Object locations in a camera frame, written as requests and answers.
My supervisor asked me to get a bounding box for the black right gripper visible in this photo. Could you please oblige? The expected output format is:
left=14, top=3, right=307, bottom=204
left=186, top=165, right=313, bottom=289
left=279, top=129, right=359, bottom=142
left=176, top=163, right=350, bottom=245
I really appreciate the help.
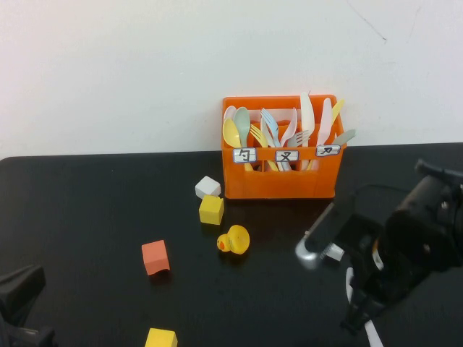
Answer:
left=336, top=213, right=390, bottom=333

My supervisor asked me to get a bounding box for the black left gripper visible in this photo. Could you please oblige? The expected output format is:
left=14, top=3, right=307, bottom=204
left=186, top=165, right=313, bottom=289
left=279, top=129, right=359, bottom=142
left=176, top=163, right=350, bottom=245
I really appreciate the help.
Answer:
left=0, top=265, right=46, bottom=326

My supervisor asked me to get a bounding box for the grey plastic knife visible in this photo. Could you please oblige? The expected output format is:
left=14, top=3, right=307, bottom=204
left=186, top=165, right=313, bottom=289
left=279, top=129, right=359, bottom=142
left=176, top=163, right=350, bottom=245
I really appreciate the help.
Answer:
left=344, top=266, right=385, bottom=347

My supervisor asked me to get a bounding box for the pink plastic knife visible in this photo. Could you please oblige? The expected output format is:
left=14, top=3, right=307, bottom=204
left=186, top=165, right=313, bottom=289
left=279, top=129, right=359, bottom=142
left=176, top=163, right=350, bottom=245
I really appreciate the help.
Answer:
left=310, top=97, right=334, bottom=171

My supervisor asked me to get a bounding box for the orange plastic cutlery holder crate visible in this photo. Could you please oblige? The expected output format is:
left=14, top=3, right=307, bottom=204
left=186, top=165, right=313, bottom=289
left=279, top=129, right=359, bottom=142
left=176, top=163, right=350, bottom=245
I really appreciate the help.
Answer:
left=221, top=94, right=348, bottom=200

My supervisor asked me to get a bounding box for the orange foam cube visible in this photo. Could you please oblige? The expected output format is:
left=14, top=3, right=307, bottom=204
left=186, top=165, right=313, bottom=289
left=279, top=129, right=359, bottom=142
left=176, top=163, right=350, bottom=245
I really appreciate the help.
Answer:
left=141, top=239, right=171, bottom=276

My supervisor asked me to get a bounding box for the yellow rubber duck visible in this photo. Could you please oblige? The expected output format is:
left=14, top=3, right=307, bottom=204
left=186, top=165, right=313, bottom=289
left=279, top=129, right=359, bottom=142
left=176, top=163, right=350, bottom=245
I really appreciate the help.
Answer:
left=216, top=224, right=251, bottom=254

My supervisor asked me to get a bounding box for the yellow foam cube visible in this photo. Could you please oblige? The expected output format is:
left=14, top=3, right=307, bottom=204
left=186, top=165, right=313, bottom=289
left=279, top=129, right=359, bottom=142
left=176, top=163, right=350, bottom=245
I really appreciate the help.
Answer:
left=145, top=327, right=179, bottom=347
left=199, top=194, right=226, bottom=226

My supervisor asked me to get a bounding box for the white knife character label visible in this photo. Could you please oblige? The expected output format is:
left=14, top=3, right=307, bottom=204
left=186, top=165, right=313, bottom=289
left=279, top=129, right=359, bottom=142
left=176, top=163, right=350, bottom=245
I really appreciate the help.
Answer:
left=315, top=144, right=342, bottom=158

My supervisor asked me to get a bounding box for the white fork character label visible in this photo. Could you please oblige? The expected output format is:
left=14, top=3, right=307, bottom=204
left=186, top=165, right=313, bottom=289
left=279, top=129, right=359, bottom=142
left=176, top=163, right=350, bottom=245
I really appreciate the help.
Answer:
left=275, top=150, right=300, bottom=163

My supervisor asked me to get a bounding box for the grey-green plastic knife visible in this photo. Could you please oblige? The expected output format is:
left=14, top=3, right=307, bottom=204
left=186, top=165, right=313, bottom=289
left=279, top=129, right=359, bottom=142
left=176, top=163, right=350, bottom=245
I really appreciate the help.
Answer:
left=331, top=129, right=357, bottom=147

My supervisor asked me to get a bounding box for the grey plastic fork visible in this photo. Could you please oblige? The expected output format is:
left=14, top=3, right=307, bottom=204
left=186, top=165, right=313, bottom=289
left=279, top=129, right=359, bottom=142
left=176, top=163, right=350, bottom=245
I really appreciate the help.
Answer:
left=287, top=129, right=311, bottom=148

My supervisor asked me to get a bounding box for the white spoon character label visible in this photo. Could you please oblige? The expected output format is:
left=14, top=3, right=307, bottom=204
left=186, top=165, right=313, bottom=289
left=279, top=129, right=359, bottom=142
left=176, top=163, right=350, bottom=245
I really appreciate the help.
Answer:
left=233, top=147, right=258, bottom=164

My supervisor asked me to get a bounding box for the white foam cube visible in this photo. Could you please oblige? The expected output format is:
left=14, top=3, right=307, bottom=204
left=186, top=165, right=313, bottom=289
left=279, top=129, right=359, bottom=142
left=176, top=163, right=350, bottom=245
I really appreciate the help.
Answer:
left=195, top=176, right=222, bottom=200

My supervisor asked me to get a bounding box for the pale pink plastic fork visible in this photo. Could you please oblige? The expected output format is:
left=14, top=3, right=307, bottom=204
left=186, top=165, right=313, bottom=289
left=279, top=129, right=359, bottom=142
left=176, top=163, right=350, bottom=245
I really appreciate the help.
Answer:
left=280, top=107, right=298, bottom=145

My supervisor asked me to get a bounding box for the white plastic knife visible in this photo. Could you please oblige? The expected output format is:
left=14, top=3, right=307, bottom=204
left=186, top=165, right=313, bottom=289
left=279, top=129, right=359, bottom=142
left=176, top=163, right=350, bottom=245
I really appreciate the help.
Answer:
left=300, top=92, right=316, bottom=171

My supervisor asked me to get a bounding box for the yellow plastic knife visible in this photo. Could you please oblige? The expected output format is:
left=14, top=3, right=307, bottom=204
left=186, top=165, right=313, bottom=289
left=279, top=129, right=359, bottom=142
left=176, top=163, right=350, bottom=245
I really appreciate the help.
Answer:
left=331, top=99, right=346, bottom=124

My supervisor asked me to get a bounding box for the yellow plastic fork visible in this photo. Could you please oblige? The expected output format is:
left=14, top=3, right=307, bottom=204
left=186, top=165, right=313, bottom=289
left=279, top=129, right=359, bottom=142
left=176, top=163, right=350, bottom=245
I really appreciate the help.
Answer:
left=249, top=124, right=280, bottom=172

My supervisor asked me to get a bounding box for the blue plastic fork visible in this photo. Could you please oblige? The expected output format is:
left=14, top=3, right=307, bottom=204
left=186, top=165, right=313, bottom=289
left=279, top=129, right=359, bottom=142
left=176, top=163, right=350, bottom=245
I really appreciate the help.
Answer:
left=260, top=107, right=290, bottom=171

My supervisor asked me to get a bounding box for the yellow plastic spoon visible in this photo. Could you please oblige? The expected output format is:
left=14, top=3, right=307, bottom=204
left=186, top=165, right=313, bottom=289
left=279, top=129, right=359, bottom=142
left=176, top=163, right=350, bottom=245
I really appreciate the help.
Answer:
left=222, top=117, right=254, bottom=172

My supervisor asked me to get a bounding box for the green plastic spoon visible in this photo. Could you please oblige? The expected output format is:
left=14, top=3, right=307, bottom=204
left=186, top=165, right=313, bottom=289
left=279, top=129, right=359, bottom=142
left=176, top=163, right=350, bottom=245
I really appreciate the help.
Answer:
left=233, top=107, right=252, bottom=148

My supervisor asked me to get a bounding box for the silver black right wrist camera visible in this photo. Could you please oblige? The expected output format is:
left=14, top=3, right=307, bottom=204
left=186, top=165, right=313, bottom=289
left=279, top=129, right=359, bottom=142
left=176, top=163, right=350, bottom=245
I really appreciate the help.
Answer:
left=294, top=201, right=348, bottom=271

